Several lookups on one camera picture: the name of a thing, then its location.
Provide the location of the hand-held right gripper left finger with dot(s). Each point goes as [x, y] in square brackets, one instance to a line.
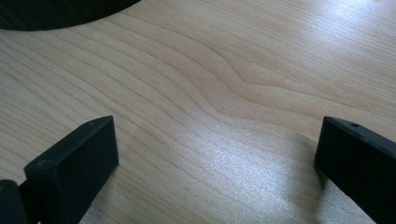
[74, 168]

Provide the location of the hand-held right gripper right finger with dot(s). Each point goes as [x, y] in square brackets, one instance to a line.
[364, 168]

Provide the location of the black trash bin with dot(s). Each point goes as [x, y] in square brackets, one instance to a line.
[46, 12]

